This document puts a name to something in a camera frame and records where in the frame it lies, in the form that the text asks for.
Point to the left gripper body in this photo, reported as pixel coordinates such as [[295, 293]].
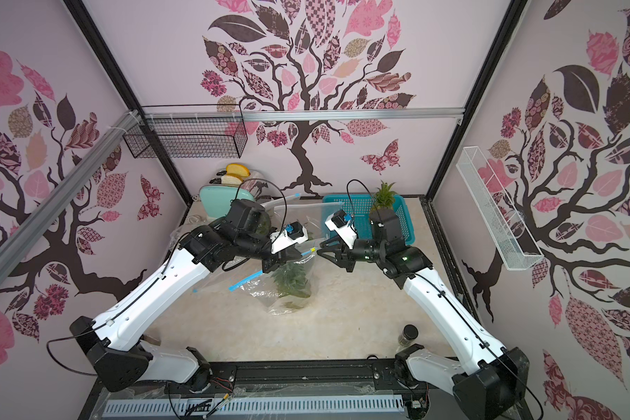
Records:
[[268, 259]]

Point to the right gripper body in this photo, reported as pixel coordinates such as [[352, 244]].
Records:
[[341, 252]]

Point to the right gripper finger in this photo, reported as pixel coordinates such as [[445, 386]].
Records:
[[332, 244], [337, 258]]

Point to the blue-zip zip-top bag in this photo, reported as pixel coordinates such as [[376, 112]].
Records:
[[288, 289]]

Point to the yellow pineapple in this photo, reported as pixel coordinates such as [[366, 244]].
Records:
[[384, 197]]

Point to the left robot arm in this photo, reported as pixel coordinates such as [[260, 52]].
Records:
[[114, 342]]

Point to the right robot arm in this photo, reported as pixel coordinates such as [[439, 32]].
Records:
[[486, 379]]

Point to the back right zip-top bag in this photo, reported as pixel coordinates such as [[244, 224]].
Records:
[[311, 215]]

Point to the back left zip-top bag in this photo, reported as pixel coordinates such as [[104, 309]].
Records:
[[281, 201]]

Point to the teal plastic basket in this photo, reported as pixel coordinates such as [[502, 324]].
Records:
[[360, 206]]

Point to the mint green toaster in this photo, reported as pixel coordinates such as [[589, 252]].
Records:
[[216, 199]]

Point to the dark lidded spice jar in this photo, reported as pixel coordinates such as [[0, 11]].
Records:
[[408, 335]]

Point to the yellow bread slice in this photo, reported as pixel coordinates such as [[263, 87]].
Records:
[[238, 170]]

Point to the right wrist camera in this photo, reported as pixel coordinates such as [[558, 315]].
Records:
[[342, 225]]

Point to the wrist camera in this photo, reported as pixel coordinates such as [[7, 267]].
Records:
[[292, 234], [342, 225]]

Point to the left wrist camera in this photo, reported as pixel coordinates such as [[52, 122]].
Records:
[[292, 234]]

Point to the clear acrylic wall shelf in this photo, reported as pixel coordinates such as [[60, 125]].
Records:
[[486, 179]]

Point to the white slotted cable duct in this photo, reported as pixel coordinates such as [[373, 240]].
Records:
[[251, 406]]

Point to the black wire wall basket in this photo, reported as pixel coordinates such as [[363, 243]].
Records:
[[210, 132]]

